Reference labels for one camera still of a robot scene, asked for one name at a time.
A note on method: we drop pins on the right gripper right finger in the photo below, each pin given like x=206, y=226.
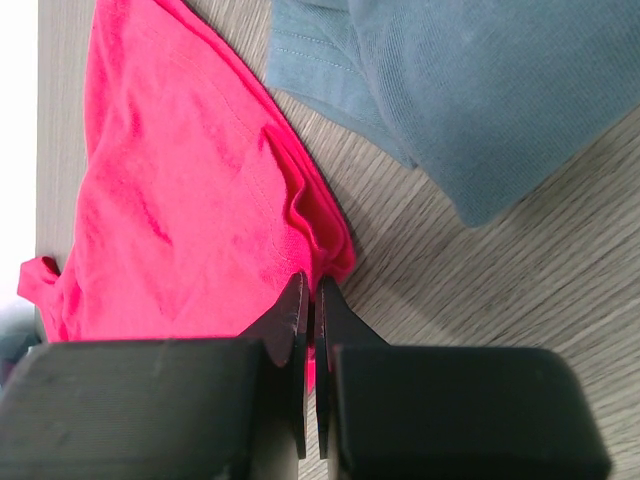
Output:
x=427, y=412

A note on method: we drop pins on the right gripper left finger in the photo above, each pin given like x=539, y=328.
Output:
x=219, y=408

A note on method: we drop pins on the pink red t shirt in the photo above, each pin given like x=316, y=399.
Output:
x=199, y=201

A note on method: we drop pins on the grey blue t shirt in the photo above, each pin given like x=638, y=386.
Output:
x=489, y=98

